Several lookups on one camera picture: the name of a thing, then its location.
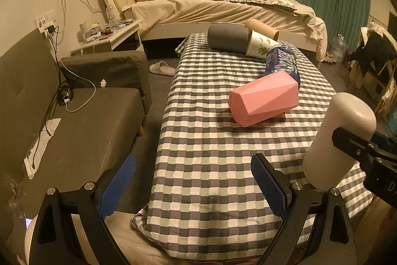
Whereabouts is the large clear water jug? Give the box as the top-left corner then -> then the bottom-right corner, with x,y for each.
329,34 -> 347,63

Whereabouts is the white wall power strip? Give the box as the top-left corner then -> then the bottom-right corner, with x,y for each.
34,9 -> 57,34

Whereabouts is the bed with beige sheet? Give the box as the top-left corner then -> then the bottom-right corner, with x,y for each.
104,0 -> 328,61

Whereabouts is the dark grey sofa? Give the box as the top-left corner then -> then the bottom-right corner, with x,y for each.
1,30 -> 151,218

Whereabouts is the tan cardboard cup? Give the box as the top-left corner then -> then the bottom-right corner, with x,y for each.
246,18 -> 279,41

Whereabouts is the blue label water bottle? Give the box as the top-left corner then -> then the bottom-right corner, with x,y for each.
265,44 -> 301,87

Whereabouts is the chair piled with clothes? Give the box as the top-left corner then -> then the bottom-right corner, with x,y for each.
348,22 -> 396,114

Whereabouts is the beige slipper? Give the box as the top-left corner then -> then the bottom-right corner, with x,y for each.
149,61 -> 176,77

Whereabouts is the pink faceted cup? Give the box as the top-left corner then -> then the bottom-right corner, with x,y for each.
228,71 -> 299,127

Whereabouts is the white plastic cup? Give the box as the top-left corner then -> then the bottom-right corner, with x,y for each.
303,92 -> 377,191

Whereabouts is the white cup with green print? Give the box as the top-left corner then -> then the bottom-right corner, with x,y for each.
246,30 -> 280,59

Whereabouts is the grey cup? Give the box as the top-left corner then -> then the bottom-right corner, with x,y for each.
207,24 -> 248,54

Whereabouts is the white bedside table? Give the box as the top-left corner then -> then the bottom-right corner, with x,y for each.
70,20 -> 144,56

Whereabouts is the black television screen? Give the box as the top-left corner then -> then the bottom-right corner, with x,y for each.
388,12 -> 397,40

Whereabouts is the white charging cable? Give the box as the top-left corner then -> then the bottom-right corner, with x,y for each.
30,0 -> 103,170

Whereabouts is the grey white checkered tablecloth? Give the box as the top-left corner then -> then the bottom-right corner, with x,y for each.
132,34 -> 335,261

